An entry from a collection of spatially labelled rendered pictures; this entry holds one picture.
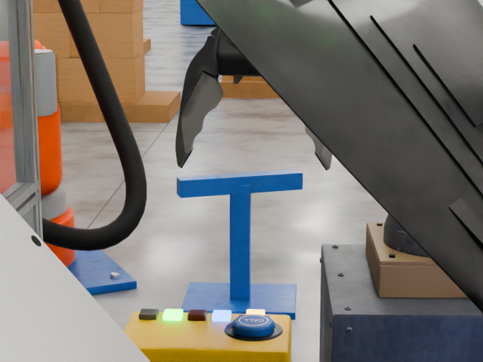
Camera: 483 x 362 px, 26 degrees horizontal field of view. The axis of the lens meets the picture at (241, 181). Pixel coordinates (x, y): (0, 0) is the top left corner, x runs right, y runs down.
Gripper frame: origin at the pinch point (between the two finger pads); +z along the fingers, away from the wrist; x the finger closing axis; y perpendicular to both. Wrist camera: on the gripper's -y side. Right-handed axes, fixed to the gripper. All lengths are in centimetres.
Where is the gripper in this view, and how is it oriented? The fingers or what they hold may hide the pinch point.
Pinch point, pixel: (253, 169)
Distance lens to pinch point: 96.2
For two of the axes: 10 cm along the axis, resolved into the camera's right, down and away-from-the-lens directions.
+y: 0.7, -2.2, 9.7
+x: -10.0, -0.2, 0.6
